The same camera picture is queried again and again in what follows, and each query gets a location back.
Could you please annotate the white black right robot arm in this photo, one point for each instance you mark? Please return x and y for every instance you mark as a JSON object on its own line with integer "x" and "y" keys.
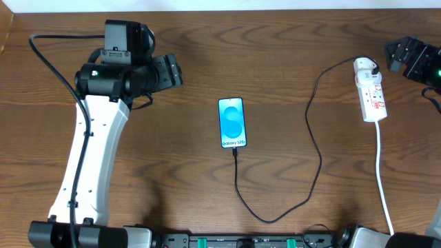
{"x": 362, "y": 236}

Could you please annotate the blue Galaxy smartphone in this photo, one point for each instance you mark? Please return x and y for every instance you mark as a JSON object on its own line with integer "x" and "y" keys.
{"x": 232, "y": 123}

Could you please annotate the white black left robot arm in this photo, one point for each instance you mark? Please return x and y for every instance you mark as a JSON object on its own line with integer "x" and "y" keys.
{"x": 104, "y": 89}

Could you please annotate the brown cardboard left panel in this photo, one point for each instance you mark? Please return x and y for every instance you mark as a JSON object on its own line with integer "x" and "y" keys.
{"x": 6, "y": 19}

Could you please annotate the white power strip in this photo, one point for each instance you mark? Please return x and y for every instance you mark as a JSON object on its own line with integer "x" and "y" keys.
{"x": 371, "y": 96}

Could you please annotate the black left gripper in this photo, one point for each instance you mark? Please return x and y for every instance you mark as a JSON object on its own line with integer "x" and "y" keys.
{"x": 168, "y": 72}

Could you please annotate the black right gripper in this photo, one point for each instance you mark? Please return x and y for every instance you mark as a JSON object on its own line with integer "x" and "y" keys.
{"x": 404, "y": 52}

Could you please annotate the white USB wall charger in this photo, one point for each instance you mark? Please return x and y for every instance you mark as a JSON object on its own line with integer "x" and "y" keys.
{"x": 366, "y": 72}

